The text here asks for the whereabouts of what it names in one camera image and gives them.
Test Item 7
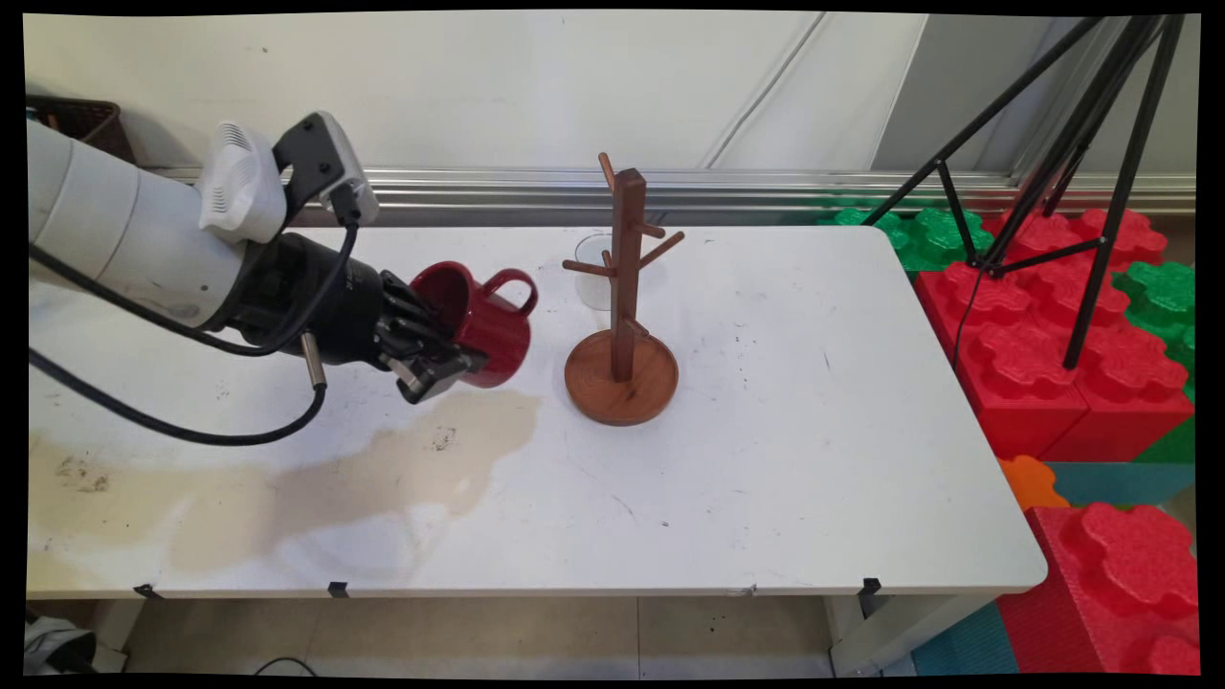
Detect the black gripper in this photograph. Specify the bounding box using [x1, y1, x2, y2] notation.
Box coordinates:
[230, 234, 491, 406]

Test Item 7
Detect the dark brown basket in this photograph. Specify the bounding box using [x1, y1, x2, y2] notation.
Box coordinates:
[26, 95, 137, 166]

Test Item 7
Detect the red foam block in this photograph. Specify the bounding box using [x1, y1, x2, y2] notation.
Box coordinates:
[995, 501, 1202, 677]
[912, 206, 1170, 462]
[1041, 316, 1197, 464]

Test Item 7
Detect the aluminium rail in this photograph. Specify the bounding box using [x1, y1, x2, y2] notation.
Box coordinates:
[144, 167, 1197, 228]

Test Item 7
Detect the white wall conduit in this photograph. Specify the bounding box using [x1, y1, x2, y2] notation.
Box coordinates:
[701, 13, 832, 171]

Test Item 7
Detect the black cable with metal plug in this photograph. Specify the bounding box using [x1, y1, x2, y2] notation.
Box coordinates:
[27, 331, 329, 448]

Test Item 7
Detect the black camera cable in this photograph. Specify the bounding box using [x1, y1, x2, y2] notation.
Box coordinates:
[27, 187, 363, 359]

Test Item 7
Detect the white table leg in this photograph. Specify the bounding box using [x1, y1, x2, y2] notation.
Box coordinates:
[826, 593, 998, 677]

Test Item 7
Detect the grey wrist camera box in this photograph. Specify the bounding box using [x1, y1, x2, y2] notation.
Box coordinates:
[272, 110, 381, 229]

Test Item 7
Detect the grey cloth bundle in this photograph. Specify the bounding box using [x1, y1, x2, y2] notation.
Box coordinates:
[24, 616, 99, 677]

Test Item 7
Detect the red mug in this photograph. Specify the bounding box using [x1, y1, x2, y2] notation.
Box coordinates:
[410, 260, 540, 390]

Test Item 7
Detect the wooden mug tree stand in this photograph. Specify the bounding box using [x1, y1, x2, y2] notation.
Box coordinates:
[562, 151, 687, 428]

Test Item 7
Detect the orange foam piece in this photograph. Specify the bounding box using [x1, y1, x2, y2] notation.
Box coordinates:
[995, 455, 1072, 514]

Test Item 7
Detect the thin black tripod cable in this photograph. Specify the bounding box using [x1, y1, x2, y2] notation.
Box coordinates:
[951, 270, 989, 371]

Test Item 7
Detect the black tripod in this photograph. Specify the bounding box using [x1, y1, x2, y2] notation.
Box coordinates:
[861, 14, 1188, 371]

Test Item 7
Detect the teal foam mat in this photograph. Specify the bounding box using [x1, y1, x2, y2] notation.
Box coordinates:
[909, 601, 1021, 677]
[1043, 461, 1197, 509]

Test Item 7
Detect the green foam block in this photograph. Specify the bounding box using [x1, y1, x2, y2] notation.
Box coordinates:
[1110, 260, 1197, 403]
[831, 205, 996, 275]

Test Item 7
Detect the clear glass cup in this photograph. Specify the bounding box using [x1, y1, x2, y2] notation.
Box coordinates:
[573, 233, 616, 313]

